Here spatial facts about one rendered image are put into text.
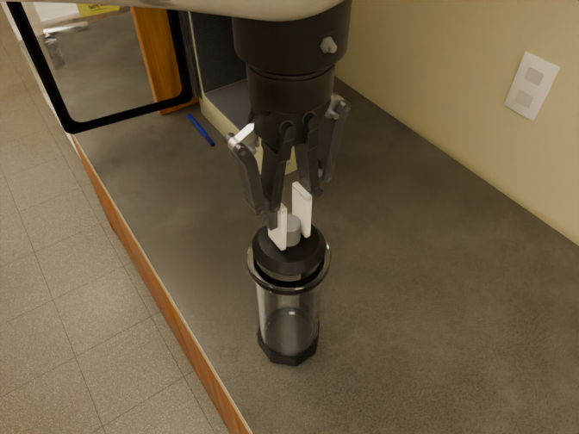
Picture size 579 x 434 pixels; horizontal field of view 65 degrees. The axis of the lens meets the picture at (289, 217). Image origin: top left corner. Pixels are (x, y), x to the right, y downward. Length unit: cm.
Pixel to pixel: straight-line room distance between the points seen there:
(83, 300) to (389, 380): 156
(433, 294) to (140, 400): 124
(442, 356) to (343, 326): 16
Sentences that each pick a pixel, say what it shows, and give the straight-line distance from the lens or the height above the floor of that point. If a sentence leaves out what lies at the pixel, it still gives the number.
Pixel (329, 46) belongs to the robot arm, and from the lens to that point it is 35.
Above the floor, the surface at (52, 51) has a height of 119.
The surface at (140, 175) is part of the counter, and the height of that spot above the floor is 94.
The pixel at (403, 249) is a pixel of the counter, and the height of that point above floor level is 94.
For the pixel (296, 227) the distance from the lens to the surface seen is 52.
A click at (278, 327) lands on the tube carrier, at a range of 65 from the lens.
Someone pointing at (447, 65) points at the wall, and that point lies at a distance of 110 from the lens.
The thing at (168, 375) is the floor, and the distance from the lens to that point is 182.
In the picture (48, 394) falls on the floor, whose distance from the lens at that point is 194.
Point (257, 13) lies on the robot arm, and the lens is 20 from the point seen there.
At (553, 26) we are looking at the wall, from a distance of 95.
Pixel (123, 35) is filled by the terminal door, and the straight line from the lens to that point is 106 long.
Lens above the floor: 162
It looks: 48 degrees down
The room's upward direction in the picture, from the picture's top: straight up
